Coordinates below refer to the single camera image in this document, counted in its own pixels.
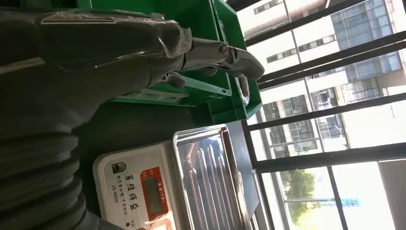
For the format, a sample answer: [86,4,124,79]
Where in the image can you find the ribbed grey left arm sleeve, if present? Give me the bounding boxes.
[0,131,125,230]

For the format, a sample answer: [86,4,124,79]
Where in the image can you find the large green plastic crate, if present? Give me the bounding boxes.
[76,0,233,107]

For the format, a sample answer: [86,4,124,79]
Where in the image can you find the white electronic scale body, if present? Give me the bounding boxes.
[92,141,179,230]

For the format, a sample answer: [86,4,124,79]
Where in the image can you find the narrow green plastic crate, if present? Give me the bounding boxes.
[207,0,263,125]

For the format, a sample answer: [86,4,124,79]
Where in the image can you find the steel scale tray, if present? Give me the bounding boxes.
[172,124,258,230]

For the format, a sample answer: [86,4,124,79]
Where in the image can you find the black window frame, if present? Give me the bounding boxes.
[226,0,406,230]

